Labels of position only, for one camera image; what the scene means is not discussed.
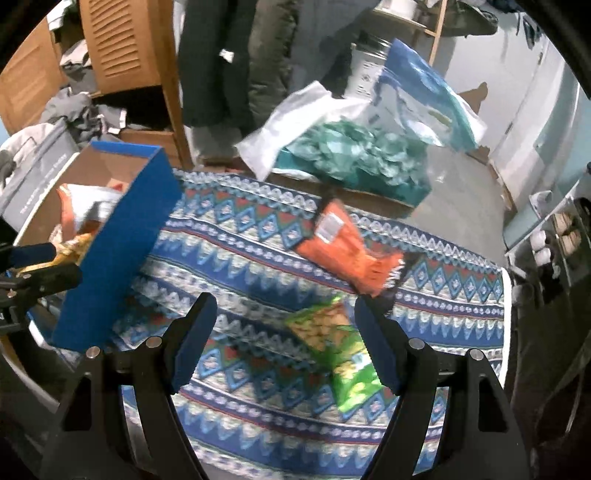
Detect grey-blue hanging coat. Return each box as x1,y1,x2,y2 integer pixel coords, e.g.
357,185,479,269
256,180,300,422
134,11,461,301
291,0,384,89

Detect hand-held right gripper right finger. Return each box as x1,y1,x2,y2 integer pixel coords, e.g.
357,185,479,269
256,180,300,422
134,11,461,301
353,293,539,480

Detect orange snack packet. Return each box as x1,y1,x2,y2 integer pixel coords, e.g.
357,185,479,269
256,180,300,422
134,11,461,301
56,182,123,236
293,198,404,296

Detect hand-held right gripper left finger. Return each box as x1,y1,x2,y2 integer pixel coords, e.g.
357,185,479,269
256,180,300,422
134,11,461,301
39,292,219,480

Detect olive hanging jacket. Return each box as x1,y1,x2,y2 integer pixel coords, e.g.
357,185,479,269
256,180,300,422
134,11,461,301
249,0,302,126

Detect blue-sided cardboard box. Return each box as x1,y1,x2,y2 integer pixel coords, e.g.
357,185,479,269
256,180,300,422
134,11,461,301
11,141,182,352

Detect teal crumpled wrappers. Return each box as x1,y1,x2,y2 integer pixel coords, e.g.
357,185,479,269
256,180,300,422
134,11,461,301
277,117,432,207

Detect wooden rack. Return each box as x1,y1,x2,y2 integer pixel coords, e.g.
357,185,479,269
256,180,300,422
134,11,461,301
369,0,448,65

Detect grey clothes pile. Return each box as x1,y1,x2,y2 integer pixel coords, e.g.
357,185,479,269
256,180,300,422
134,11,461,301
41,88,127,139

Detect metal drum with labels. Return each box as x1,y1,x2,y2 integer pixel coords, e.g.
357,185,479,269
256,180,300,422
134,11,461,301
351,30,394,100

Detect black hanging coat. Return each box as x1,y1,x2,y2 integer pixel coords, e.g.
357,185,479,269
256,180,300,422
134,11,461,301
178,0,257,128

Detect blue and white plastic bag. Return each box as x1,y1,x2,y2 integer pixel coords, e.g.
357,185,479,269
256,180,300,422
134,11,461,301
369,39,488,151

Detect metal shelf rack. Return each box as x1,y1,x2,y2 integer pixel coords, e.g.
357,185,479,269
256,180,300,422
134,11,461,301
503,175,591,302

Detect blue patterned tablecloth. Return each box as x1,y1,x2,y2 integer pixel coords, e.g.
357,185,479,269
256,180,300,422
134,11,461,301
60,168,511,480

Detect light grey folded garment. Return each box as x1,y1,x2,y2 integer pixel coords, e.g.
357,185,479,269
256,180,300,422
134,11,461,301
46,0,89,66

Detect grey fabric laundry basket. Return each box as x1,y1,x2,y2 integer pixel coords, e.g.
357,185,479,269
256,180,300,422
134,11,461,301
0,122,81,221

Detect green snack packet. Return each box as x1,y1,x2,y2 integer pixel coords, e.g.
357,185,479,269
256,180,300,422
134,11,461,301
284,295,393,414

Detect wooden louvred cabinet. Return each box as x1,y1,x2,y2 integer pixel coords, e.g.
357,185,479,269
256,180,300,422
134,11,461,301
0,0,195,169

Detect dark bag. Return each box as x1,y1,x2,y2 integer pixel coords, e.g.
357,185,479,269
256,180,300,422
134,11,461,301
443,0,500,36

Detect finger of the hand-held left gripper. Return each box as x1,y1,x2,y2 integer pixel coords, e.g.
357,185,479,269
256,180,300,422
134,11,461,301
0,243,58,271
0,264,84,301

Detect yellow snack packet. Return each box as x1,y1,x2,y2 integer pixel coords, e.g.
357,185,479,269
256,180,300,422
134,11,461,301
48,231,95,269

